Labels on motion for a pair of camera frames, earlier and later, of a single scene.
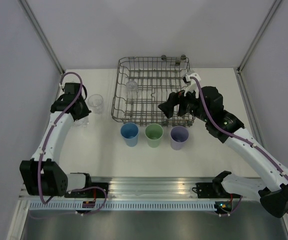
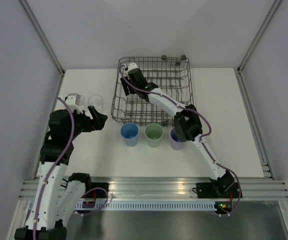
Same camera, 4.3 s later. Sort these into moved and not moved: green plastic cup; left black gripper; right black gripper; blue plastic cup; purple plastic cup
Moved: left black gripper; right black gripper
Not moved: blue plastic cup; green plastic cup; purple plastic cup
